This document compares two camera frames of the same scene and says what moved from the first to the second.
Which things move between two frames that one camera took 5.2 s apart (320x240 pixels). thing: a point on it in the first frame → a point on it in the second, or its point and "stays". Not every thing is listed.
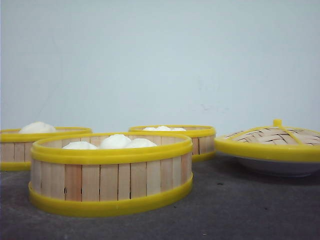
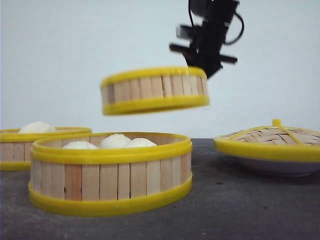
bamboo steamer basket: x=16 y=146 stays
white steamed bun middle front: x=116 y=140 stays
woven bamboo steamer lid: x=278 y=141 stays
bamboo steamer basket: x=202 y=138 → x=155 y=90
